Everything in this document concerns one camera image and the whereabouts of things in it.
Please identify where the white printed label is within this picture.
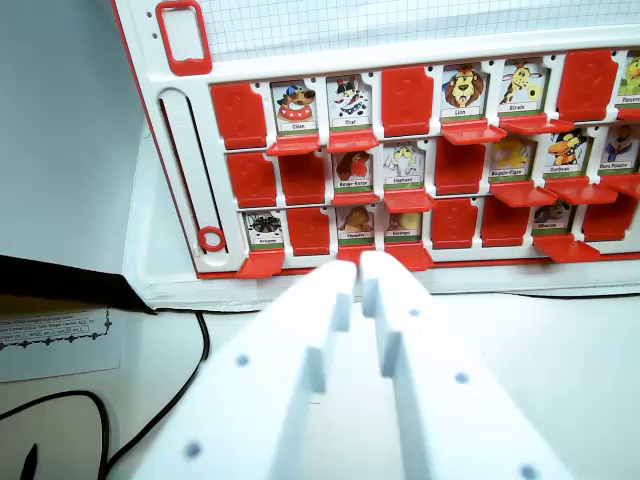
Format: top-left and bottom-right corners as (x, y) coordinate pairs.
(0, 307), (124, 384)

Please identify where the black pointed probe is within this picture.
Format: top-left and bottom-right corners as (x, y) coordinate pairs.
(19, 442), (40, 480)

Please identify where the red and white game board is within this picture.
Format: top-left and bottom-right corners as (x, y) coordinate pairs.
(110, 0), (640, 281)

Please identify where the long black cable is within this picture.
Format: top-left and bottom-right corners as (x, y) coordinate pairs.
(97, 291), (640, 480)

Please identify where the black cable with plug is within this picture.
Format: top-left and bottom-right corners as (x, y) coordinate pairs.
(0, 390), (111, 480)

